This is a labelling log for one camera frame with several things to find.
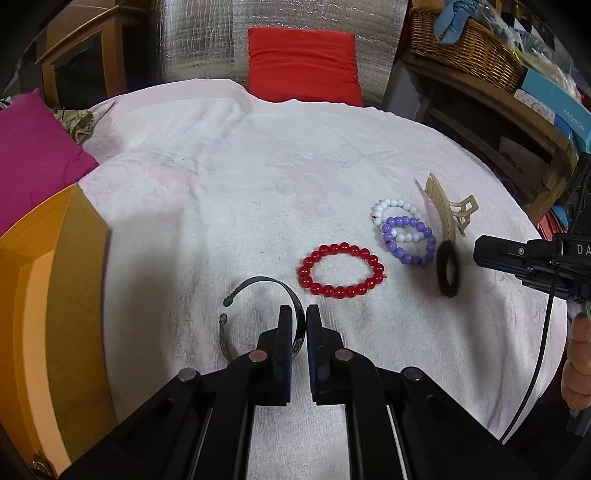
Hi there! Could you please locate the blue cardboard box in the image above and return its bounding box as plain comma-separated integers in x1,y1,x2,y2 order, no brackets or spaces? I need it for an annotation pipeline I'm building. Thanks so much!
515,69,591,153

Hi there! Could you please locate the black hair tie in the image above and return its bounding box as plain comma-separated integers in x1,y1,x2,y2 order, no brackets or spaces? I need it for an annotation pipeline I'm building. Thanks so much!
436,241,462,297

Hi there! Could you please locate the beige crumpled cloth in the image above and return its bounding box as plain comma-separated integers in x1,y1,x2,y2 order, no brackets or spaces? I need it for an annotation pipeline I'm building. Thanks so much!
53,104,116,149

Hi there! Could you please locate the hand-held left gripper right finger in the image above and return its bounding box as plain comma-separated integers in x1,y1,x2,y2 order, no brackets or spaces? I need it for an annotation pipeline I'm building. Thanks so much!
305,304,536,480

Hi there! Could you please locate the wooden cabinet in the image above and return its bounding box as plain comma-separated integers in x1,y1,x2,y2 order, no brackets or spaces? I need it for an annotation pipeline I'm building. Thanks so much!
34,0,158,109

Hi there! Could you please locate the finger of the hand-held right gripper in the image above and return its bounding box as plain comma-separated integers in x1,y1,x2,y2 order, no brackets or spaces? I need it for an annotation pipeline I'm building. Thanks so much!
473,234,555,274

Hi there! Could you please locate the red pillow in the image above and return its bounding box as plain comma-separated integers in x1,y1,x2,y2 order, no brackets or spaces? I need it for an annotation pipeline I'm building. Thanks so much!
247,28,364,108

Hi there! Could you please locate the red bead bracelet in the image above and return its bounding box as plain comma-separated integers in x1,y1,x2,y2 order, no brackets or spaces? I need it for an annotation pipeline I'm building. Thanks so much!
298,242,387,300

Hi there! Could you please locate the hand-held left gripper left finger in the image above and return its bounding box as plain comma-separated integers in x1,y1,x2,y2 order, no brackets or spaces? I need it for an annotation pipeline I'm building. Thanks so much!
60,305,297,480

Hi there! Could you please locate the black cable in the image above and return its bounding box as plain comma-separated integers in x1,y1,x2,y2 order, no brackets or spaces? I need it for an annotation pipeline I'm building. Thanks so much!
500,261,557,445

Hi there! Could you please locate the silver foil insulation sheet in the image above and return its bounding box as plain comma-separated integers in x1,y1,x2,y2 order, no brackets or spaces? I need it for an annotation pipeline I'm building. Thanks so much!
152,0,407,109

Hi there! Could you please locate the white bead bracelet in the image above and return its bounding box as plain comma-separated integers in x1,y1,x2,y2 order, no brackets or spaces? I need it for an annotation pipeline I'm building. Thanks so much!
370,198,428,245

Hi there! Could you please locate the white towel blanket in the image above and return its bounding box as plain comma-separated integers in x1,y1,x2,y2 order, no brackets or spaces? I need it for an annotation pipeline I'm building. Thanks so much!
76,79,568,480

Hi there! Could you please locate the wooden shelf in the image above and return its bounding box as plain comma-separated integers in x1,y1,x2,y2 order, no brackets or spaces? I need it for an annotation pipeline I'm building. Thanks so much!
402,51,580,227

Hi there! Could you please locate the purple bead bracelet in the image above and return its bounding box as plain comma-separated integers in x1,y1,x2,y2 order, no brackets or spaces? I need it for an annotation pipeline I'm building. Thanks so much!
381,215,437,267

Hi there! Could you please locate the beige hair claw clip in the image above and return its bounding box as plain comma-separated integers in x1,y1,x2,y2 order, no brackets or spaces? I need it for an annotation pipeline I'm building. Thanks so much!
425,172,479,245

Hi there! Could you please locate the orange cardboard box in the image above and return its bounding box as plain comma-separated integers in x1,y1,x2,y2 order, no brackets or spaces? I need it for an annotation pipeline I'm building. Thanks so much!
0,185,123,476

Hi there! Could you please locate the blue cloth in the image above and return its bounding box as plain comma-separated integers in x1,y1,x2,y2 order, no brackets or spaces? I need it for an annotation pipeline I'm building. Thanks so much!
434,0,478,44

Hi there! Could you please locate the magenta pillow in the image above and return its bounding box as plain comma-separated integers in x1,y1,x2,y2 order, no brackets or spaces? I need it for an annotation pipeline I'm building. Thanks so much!
0,89,100,236

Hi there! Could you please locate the black metal cuff bangle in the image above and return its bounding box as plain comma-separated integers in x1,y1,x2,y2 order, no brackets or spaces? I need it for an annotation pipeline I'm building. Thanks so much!
218,276,306,365

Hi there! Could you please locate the wicker basket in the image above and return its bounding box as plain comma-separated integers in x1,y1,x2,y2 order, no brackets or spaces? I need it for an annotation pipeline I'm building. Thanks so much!
410,7,527,95

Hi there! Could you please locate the person's right hand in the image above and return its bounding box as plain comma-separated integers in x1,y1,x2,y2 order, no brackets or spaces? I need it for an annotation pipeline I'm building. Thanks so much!
561,318,591,412

